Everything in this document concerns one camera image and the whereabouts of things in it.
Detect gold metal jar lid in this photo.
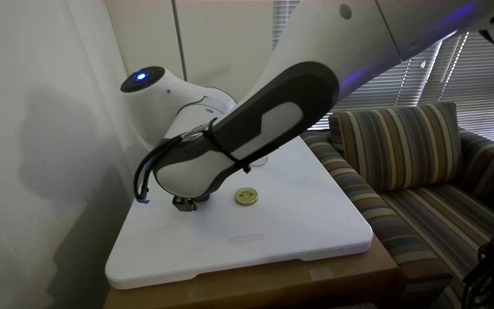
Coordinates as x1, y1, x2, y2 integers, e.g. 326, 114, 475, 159
233, 185, 261, 207

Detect striped sofa cushion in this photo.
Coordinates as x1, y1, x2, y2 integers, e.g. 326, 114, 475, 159
329, 100, 463, 193

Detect white table board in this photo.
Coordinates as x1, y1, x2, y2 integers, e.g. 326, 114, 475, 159
104, 133, 375, 291

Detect striped sofa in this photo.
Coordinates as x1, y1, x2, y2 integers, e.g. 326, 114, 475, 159
297, 100, 494, 309

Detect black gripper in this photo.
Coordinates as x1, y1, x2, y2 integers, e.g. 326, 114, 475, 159
171, 191, 211, 212

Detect brown wooden table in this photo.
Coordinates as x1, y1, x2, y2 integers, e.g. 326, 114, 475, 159
101, 234, 399, 309

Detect white window blinds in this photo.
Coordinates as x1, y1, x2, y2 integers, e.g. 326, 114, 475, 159
269, 0, 494, 143

